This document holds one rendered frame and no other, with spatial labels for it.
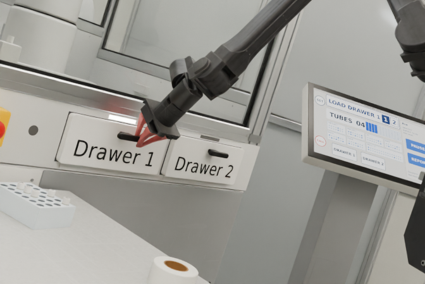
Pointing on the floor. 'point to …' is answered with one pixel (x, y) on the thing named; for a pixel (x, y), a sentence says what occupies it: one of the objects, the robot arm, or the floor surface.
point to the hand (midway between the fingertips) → (138, 142)
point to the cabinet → (150, 210)
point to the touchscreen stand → (333, 230)
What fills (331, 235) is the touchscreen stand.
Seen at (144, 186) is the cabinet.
